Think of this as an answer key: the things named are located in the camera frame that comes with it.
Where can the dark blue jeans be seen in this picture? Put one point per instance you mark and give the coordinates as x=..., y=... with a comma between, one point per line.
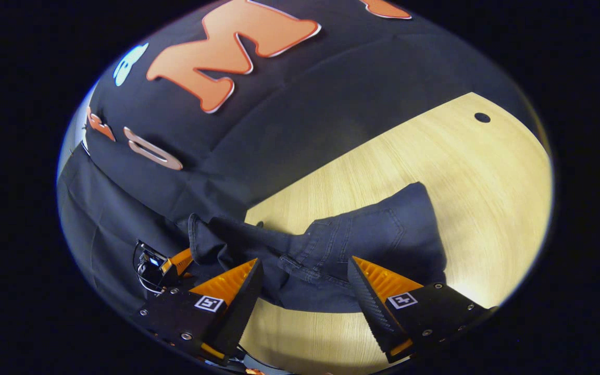
x=383, y=229

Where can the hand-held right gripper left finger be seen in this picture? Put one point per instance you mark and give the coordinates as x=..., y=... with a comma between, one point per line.
x=242, y=304

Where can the black backdrop cloth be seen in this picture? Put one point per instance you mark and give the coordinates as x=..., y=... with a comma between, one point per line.
x=305, y=104

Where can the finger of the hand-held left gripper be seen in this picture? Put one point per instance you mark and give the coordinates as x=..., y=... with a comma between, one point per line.
x=180, y=260

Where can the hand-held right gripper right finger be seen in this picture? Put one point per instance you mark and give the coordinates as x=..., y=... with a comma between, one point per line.
x=370, y=304

